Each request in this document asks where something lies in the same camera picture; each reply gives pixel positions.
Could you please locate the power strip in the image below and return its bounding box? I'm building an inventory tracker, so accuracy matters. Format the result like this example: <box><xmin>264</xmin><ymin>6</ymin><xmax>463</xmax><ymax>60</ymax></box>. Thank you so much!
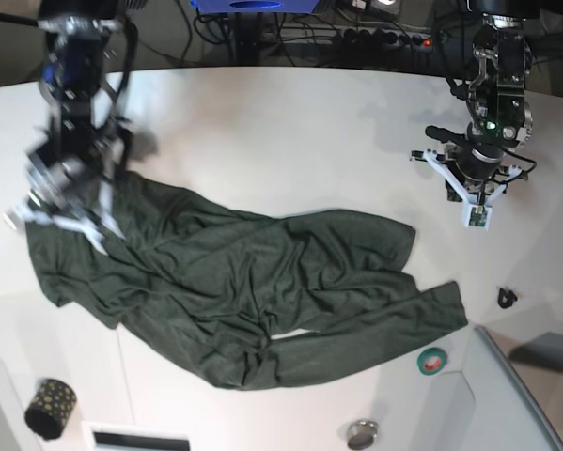
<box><xmin>281</xmin><ymin>26</ymin><xmax>434</xmax><ymax>53</ymax></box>

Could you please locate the black yellow-dotted cup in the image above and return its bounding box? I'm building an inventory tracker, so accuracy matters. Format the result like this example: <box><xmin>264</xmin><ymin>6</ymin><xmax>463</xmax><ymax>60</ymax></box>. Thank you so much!
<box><xmin>24</xmin><ymin>379</ymin><xmax>77</xmax><ymax>441</ymax></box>

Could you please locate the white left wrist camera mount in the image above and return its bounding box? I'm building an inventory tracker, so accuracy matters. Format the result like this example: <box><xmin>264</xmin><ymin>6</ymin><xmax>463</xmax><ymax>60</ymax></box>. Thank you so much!
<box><xmin>411</xmin><ymin>147</ymin><xmax>528</xmax><ymax>230</ymax></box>

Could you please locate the white slotted tray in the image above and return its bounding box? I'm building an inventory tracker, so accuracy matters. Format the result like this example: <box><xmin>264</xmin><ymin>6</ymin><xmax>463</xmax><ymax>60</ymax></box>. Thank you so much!
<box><xmin>82</xmin><ymin>421</ymin><xmax>194</xmax><ymax>451</ymax></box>

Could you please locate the blue box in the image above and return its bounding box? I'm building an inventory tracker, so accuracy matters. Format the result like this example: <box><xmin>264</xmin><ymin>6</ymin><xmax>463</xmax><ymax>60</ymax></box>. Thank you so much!
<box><xmin>189</xmin><ymin>0</ymin><xmax>318</xmax><ymax>14</ymax></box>

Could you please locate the small metal tin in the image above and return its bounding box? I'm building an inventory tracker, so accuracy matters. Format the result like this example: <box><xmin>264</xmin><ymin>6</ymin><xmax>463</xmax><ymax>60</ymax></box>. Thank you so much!
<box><xmin>346</xmin><ymin>419</ymin><xmax>379</xmax><ymax>451</ymax></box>

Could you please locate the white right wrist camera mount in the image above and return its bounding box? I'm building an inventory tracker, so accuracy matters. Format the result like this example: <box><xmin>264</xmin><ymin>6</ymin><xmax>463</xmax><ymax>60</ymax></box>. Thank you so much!
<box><xmin>3</xmin><ymin>179</ymin><xmax>125</xmax><ymax>256</ymax></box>

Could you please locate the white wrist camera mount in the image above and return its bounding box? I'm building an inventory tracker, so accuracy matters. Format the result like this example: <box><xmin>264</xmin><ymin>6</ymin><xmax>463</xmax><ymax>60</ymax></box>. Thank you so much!
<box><xmin>411</xmin><ymin>147</ymin><xmax>528</xmax><ymax>230</ymax></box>
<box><xmin>3</xmin><ymin>179</ymin><xmax>125</xmax><ymax>256</ymax></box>

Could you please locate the small black clip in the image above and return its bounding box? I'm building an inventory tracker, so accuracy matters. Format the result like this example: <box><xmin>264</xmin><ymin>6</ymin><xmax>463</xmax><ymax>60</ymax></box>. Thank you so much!
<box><xmin>496</xmin><ymin>287</ymin><xmax>520</xmax><ymax>310</ymax></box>

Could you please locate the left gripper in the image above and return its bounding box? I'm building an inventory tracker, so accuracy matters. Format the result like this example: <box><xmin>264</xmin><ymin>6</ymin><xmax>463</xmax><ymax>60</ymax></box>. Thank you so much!
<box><xmin>452</xmin><ymin>145</ymin><xmax>504</xmax><ymax>186</ymax></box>

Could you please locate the green tape roll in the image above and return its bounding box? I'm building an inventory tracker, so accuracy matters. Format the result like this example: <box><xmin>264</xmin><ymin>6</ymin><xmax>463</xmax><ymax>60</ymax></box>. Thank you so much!
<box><xmin>416</xmin><ymin>347</ymin><xmax>448</xmax><ymax>376</ymax></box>

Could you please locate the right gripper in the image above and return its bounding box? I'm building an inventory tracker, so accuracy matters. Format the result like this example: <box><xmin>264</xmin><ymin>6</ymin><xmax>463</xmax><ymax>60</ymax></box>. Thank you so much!
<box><xmin>26</xmin><ymin>140</ymin><xmax>121</xmax><ymax>221</ymax></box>

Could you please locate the dark green t-shirt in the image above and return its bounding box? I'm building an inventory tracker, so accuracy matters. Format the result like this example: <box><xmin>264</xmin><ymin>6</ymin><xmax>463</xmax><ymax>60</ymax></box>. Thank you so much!
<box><xmin>26</xmin><ymin>172</ymin><xmax>467</xmax><ymax>391</ymax></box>

